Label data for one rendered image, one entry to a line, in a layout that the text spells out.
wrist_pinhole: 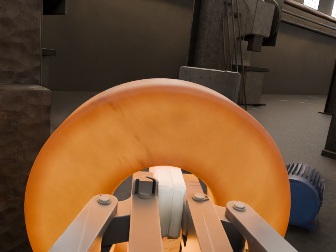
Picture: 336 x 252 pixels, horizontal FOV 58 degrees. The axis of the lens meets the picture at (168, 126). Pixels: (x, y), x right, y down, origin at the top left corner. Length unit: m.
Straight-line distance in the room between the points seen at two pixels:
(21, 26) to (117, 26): 6.99
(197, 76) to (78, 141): 2.55
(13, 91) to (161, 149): 0.37
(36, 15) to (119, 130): 0.42
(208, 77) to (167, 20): 5.83
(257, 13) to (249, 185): 7.76
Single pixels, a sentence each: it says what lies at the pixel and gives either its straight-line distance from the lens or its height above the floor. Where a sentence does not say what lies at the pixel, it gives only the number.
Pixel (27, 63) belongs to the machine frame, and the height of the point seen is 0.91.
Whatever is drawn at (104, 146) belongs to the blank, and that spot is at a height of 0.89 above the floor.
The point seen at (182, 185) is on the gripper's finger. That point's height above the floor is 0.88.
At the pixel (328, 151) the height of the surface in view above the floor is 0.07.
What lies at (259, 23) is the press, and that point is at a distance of 7.99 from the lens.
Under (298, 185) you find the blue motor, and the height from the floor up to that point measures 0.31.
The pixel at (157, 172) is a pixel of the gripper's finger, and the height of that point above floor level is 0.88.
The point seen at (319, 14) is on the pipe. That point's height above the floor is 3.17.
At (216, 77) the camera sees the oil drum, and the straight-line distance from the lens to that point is 2.68.
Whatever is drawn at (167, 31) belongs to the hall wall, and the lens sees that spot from 8.39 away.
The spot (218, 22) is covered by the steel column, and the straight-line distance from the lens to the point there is 4.41.
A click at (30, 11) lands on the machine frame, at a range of 0.56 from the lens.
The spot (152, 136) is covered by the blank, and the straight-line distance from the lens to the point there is 0.16.
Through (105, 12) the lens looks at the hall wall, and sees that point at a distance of 7.40.
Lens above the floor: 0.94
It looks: 12 degrees down
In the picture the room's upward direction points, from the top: 6 degrees clockwise
